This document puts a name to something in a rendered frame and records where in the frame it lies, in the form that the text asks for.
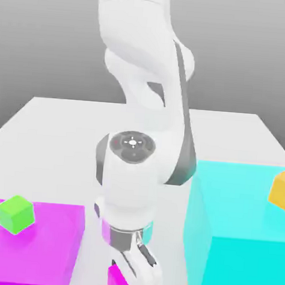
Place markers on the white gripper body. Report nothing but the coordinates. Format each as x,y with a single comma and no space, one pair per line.
143,281

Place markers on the small magenta cube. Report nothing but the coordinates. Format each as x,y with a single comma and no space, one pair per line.
117,281

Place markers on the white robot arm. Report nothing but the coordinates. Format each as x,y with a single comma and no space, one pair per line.
129,185

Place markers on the small green cube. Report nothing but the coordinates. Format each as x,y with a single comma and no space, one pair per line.
15,215

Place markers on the small orange cube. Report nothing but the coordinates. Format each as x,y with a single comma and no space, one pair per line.
283,189

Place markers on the large cyan box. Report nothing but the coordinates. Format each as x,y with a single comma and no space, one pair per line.
240,249

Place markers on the large magenta box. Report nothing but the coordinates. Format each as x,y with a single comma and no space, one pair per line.
37,250

